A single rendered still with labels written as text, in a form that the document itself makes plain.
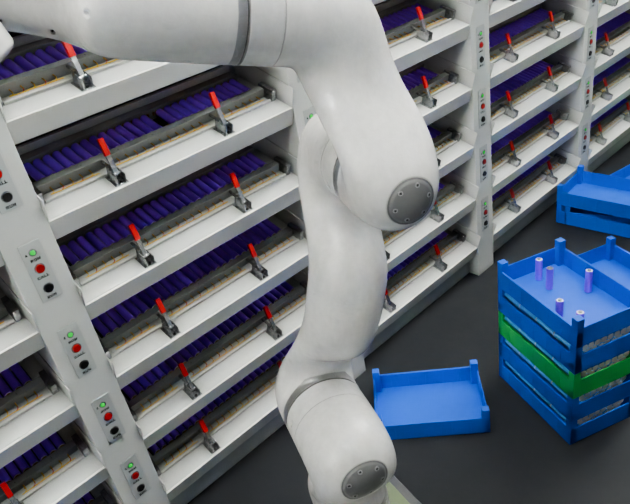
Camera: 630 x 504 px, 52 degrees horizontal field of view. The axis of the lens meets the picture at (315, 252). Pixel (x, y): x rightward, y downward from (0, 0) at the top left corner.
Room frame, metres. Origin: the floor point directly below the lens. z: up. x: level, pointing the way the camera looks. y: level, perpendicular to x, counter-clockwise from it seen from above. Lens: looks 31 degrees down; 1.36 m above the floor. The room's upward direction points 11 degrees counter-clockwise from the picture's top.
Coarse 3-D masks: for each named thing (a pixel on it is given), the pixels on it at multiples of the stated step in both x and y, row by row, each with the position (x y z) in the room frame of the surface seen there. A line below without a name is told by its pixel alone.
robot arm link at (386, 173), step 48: (288, 0) 0.62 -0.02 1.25; (336, 0) 0.64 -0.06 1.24; (288, 48) 0.62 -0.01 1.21; (336, 48) 0.63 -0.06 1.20; (384, 48) 0.65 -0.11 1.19; (336, 96) 0.62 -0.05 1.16; (384, 96) 0.62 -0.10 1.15; (336, 144) 0.61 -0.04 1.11; (384, 144) 0.59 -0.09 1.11; (432, 144) 0.61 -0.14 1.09; (336, 192) 0.64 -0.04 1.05; (384, 192) 0.57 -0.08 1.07; (432, 192) 0.58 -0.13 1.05
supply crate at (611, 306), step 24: (504, 264) 1.36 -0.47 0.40; (528, 264) 1.40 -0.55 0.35; (552, 264) 1.42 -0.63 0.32; (576, 264) 1.36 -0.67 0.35; (504, 288) 1.35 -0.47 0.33; (528, 288) 1.33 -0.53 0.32; (576, 288) 1.30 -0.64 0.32; (600, 288) 1.28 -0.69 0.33; (624, 288) 1.20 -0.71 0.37; (552, 312) 1.16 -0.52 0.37; (600, 312) 1.19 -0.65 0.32; (624, 312) 1.12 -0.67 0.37; (576, 336) 1.09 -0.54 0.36; (600, 336) 1.10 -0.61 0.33
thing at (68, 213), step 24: (216, 72) 1.54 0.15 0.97; (240, 72) 1.58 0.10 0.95; (264, 72) 1.50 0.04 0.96; (144, 96) 1.42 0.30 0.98; (264, 96) 1.49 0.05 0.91; (288, 96) 1.45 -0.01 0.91; (96, 120) 1.34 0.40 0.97; (240, 120) 1.39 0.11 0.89; (264, 120) 1.39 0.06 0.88; (288, 120) 1.44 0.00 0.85; (24, 144) 1.24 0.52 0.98; (192, 144) 1.30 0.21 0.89; (216, 144) 1.30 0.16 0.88; (240, 144) 1.35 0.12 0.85; (144, 168) 1.22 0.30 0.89; (168, 168) 1.23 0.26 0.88; (192, 168) 1.27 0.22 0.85; (48, 192) 1.15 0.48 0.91; (72, 192) 1.15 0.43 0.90; (96, 192) 1.15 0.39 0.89; (120, 192) 1.16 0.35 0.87; (144, 192) 1.20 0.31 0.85; (48, 216) 1.08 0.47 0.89; (72, 216) 1.10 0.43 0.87; (96, 216) 1.13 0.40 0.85
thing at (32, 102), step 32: (0, 64) 1.22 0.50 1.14; (32, 64) 1.24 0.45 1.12; (64, 64) 1.21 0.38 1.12; (96, 64) 1.26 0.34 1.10; (128, 64) 1.26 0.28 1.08; (160, 64) 1.26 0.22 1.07; (192, 64) 1.31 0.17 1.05; (0, 96) 1.14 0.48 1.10; (32, 96) 1.15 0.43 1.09; (64, 96) 1.15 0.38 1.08; (96, 96) 1.17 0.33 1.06; (128, 96) 1.22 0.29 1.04; (32, 128) 1.10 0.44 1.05
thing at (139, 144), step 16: (240, 96) 1.45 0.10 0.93; (256, 96) 1.47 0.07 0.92; (208, 112) 1.38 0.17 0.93; (224, 112) 1.41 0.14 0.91; (160, 128) 1.32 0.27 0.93; (176, 128) 1.33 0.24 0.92; (192, 128) 1.36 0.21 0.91; (128, 144) 1.27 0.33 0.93; (144, 144) 1.28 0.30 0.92; (96, 160) 1.21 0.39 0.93; (128, 160) 1.24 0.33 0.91; (48, 176) 1.16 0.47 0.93; (64, 176) 1.17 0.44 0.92; (80, 176) 1.19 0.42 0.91
